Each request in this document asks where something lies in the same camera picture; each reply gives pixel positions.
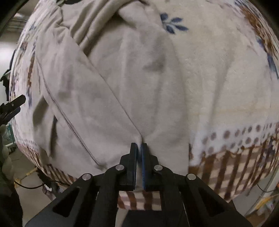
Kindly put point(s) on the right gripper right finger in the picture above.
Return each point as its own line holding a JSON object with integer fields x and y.
{"x": 186, "y": 200}

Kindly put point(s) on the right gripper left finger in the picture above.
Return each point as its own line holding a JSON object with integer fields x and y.
{"x": 91, "y": 200}

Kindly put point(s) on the beige fleece garment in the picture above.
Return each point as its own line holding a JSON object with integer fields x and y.
{"x": 108, "y": 76}

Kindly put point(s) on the floral fleece blanket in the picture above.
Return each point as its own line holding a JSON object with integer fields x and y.
{"x": 228, "y": 55}

